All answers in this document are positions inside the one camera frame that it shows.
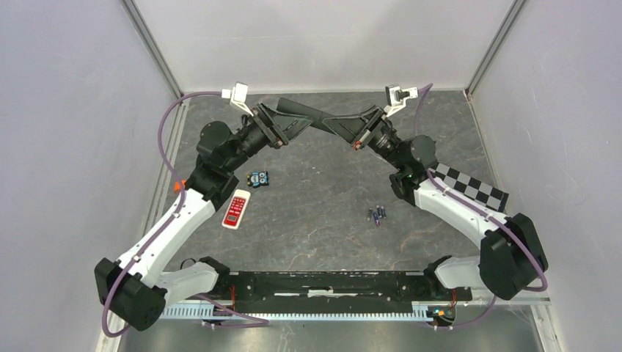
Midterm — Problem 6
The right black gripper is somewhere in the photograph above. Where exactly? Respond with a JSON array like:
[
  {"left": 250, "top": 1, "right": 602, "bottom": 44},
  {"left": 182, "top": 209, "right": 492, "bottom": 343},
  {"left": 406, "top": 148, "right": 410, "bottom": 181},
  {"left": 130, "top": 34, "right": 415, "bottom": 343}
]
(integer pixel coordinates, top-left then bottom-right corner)
[{"left": 321, "top": 104, "right": 406, "bottom": 172}]

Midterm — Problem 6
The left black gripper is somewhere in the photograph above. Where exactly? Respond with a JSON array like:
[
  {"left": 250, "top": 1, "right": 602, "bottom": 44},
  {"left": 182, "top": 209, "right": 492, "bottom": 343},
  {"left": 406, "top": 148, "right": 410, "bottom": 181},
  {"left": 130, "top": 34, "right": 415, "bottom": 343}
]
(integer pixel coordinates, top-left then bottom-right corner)
[{"left": 224, "top": 100, "right": 314, "bottom": 172}]

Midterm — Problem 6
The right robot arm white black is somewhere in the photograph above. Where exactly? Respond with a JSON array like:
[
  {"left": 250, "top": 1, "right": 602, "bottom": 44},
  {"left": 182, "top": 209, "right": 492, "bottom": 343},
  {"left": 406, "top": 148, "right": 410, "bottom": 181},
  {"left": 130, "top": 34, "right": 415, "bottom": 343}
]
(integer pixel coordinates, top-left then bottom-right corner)
[{"left": 315, "top": 106, "right": 549, "bottom": 301}]

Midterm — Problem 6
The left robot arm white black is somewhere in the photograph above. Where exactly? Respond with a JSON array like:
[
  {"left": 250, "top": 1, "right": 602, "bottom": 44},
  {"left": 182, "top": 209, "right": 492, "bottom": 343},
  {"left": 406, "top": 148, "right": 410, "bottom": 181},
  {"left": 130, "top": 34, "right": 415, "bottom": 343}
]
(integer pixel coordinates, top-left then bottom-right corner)
[{"left": 95, "top": 98, "right": 329, "bottom": 337}]

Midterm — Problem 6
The red white remote control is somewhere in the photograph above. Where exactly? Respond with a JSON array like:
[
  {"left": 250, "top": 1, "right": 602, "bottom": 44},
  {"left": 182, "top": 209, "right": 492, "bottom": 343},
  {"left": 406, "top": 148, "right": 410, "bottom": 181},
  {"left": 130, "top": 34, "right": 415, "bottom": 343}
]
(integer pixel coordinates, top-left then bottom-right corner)
[{"left": 222, "top": 189, "right": 251, "bottom": 230}]

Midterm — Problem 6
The orange tape roll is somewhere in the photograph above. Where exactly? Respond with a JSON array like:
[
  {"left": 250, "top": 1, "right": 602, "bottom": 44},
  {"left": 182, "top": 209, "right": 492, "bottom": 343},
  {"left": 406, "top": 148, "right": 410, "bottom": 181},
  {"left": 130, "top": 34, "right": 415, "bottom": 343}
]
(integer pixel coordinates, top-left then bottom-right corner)
[{"left": 173, "top": 180, "right": 186, "bottom": 194}]

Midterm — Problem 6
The black white checkerboard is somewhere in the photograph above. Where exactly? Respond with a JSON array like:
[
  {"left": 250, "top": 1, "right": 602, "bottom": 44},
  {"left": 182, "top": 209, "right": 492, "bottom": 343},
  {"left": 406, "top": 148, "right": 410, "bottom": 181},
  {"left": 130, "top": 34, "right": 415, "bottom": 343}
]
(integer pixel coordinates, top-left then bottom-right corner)
[{"left": 432, "top": 164, "right": 509, "bottom": 213}]

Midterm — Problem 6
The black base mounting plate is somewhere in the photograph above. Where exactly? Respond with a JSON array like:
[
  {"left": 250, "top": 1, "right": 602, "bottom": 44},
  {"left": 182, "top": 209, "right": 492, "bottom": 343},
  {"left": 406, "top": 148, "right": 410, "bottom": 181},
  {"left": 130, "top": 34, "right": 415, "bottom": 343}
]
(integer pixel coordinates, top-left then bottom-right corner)
[{"left": 208, "top": 271, "right": 472, "bottom": 314}]

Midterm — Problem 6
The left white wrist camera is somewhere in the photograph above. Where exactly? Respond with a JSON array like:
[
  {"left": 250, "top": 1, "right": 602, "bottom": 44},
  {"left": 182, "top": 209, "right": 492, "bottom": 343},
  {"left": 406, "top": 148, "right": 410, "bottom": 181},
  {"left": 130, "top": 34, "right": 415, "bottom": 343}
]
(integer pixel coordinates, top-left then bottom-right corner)
[{"left": 221, "top": 82, "right": 253, "bottom": 116}]

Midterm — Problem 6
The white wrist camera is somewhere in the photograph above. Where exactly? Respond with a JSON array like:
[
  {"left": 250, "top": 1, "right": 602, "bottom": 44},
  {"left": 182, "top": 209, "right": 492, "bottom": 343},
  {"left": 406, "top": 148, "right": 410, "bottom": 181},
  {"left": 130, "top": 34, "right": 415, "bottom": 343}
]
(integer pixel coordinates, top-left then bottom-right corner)
[
  {"left": 221, "top": 82, "right": 253, "bottom": 116},
  {"left": 384, "top": 85, "right": 418, "bottom": 117}
]

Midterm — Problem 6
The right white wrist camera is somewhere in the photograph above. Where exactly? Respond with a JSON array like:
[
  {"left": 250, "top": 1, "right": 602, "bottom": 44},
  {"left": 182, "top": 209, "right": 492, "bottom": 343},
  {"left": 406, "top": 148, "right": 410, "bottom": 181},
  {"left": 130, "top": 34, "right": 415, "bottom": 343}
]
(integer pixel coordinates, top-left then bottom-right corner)
[{"left": 384, "top": 85, "right": 418, "bottom": 117}]

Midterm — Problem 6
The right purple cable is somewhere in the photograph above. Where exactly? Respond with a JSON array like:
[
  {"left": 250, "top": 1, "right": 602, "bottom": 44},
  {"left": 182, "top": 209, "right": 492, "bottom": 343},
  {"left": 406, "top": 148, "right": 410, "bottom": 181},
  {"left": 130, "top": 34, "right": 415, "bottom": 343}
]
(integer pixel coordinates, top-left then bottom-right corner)
[{"left": 414, "top": 83, "right": 549, "bottom": 331}]

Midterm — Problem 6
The purple cable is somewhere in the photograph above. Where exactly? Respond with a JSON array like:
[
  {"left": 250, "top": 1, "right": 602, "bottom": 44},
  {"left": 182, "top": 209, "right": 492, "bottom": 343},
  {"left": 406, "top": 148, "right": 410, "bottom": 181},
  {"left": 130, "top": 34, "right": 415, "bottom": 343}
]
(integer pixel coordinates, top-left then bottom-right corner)
[
  {"left": 414, "top": 83, "right": 549, "bottom": 331},
  {"left": 100, "top": 92, "right": 234, "bottom": 339}
]

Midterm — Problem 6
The grey slotted cable duct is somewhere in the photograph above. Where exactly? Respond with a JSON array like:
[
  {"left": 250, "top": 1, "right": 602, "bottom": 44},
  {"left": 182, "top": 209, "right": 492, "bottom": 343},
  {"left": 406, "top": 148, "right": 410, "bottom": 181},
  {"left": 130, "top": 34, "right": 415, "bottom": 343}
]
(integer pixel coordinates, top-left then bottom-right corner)
[{"left": 160, "top": 301, "right": 433, "bottom": 323}]

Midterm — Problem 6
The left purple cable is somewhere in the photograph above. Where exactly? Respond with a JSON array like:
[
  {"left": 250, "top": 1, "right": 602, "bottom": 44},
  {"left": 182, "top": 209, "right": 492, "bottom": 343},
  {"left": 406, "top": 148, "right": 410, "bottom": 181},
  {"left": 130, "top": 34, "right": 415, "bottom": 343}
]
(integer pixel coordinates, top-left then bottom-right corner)
[{"left": 100, "top": 92, "right": 234, "bottom": 339}]

